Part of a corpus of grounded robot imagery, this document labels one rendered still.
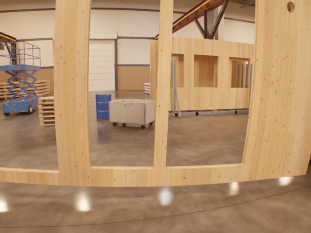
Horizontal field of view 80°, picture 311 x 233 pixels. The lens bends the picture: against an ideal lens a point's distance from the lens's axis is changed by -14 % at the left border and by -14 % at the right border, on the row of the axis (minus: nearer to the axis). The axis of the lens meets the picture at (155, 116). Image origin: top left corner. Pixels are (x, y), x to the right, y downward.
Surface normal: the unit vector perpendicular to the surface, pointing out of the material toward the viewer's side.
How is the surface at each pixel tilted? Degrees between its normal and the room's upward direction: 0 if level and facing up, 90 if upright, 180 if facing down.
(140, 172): 90
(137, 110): 90
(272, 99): 90
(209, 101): 90
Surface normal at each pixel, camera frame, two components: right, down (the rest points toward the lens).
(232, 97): 0.22, 0.19
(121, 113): -0.36, 0.18
